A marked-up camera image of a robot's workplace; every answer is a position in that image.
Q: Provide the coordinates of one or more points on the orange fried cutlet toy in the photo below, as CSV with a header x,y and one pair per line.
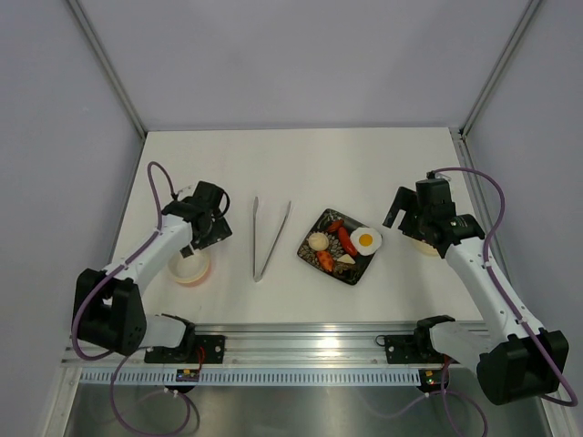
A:
x,y
326,260

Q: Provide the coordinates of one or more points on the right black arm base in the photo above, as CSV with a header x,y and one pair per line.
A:
x,y
406,349

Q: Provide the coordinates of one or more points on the small red shrimp toy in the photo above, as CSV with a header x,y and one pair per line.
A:
x,y
335,226

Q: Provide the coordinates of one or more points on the aluminium frame post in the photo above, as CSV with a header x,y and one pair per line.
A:
x,y
502,63
97,48

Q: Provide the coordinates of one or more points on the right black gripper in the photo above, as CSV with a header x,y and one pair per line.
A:
x,y
407,200

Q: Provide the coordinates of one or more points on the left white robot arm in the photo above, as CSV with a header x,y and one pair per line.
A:
x,y
108,307

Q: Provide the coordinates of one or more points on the fried egg toy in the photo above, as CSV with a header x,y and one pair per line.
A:
x,y
366,240

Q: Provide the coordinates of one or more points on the cream pink lunch box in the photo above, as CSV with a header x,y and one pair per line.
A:
x,y
190,271

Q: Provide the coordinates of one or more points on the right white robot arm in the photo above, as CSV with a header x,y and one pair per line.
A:
x,y
520,358

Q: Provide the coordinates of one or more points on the cream tofu block toy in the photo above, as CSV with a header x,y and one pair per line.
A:
x,y
346,259

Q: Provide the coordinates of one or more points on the right aluminium frame post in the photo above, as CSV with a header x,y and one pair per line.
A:
x,y
502,63

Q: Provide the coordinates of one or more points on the black patterned square plate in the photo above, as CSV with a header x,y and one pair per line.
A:
x,y
306,254

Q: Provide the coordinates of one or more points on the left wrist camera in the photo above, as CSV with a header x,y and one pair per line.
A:
x,y
185,192

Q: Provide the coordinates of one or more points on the left aluminium frame post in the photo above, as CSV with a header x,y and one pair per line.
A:
x,y
97,48

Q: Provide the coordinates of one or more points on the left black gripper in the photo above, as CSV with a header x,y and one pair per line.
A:
x,y
219,232

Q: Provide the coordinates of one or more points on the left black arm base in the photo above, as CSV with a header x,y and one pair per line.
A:
x,y
206,348

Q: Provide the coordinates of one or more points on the cream lunch box lid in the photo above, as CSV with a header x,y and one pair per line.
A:
x,y
425,248

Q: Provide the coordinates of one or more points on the white steamed bun toy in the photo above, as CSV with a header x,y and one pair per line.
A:
x,y
318,241

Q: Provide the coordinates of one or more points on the red sausage toy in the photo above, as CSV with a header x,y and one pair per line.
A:
x,y
345,240

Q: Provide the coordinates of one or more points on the white slotted cable duct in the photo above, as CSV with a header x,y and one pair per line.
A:
x,y
255,377

